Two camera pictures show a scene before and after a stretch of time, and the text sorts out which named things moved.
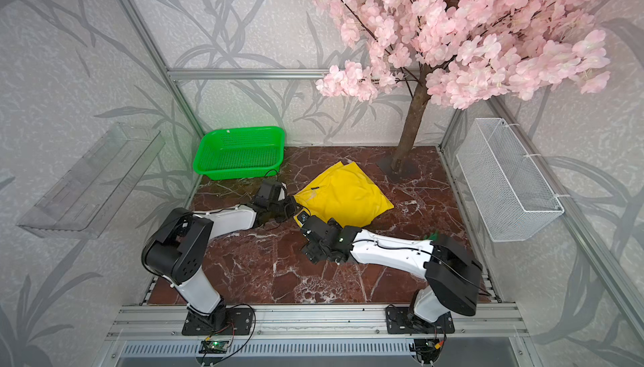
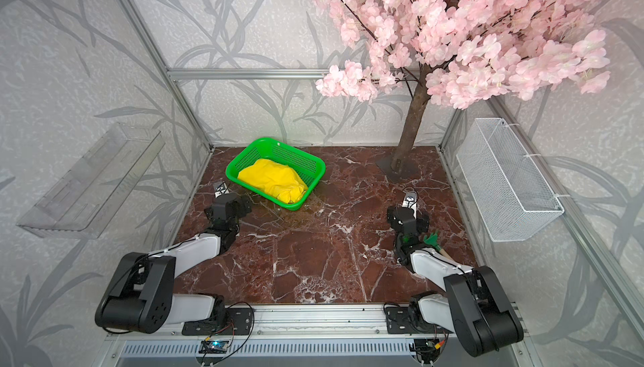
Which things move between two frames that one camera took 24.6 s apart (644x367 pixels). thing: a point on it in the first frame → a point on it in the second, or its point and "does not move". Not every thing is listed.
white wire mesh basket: x=515 y=201 does not move
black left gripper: x=292 y=206 → x=239 y=205
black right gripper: x=310 y=252 → x=423 y=224
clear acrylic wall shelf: x=81 y=202 does not move
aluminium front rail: x=471 y=323 does not move
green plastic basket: x=240 y=152 → x=309 y=167
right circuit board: x=428 y=348 does not move
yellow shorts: x=345 y=193 → x=280 y=182
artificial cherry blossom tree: x=466 y=34 does not move
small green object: x=434 y=236 does not move
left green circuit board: x=213 y=346 does not move
